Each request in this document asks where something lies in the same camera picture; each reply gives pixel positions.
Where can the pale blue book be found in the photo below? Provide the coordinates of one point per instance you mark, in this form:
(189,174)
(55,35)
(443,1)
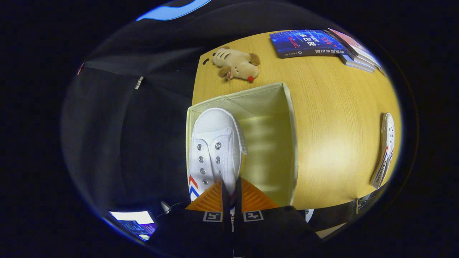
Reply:
(355,65)

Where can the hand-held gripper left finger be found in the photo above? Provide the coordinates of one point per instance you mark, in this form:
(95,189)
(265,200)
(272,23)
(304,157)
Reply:
(226,215)

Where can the silver cloth clip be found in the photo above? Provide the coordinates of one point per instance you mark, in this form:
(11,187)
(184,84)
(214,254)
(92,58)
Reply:
(139,82)

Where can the beige fabric storage box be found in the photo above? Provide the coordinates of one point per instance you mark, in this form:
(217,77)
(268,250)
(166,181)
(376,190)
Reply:
(265,143)

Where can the tan plush dog toy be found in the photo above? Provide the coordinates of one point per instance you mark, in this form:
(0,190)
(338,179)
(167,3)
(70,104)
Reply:
(236,64)

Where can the dark spine book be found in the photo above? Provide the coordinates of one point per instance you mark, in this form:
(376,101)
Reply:
(353,57)

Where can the pink cloth clip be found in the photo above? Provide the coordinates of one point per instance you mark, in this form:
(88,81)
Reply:
(80,68)

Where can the black backdrop cloth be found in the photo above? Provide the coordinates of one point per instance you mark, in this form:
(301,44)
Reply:
(125,143)

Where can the blue cover book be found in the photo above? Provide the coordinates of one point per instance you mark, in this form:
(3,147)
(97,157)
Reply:
(304,43)

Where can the white canvas shoe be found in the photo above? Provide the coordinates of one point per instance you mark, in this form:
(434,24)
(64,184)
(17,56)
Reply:
(386,143)
(215,125)

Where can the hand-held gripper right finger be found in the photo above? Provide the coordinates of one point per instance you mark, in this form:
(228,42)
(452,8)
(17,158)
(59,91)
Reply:
(238,215)

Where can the lit computer monitor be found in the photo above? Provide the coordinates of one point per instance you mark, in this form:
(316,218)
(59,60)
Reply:
(134,222)

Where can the pink cover book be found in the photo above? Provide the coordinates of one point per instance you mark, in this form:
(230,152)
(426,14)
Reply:
(353,44)

